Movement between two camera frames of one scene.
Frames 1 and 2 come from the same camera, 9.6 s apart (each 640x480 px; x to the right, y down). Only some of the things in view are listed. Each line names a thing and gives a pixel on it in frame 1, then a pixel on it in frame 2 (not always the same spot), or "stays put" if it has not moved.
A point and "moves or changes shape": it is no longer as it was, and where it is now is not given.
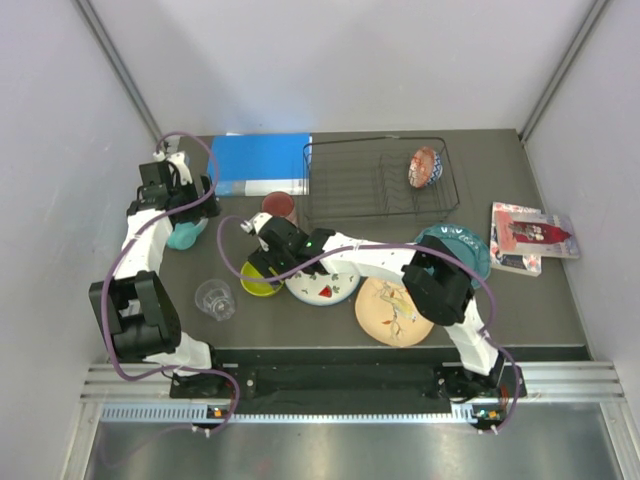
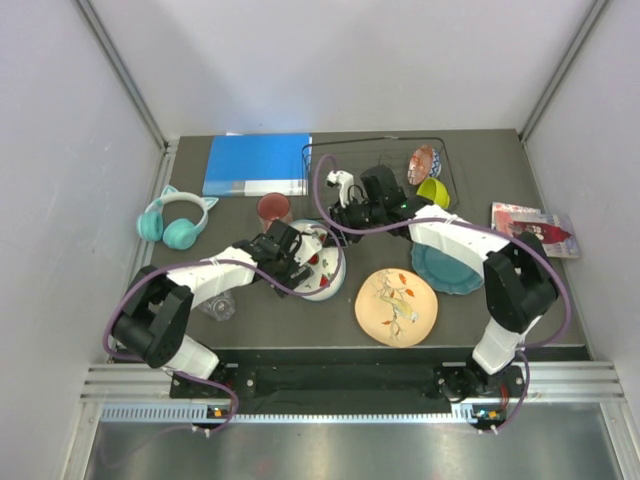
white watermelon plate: x=322 y=289 moves or changes shape
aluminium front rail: x=146 y=394 stays put
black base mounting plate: x=353 y=384 stays put
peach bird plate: x=387 y=310 stays put
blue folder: x=264 y=164 stays put
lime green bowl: x=257 y=288 moves or changes shape
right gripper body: x=268 y=258 to x=351 y=217
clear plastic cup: x=216 y=298 stays put
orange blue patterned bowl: x=425 y=168 stays put
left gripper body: x=203 y=209 to x=289 y=267
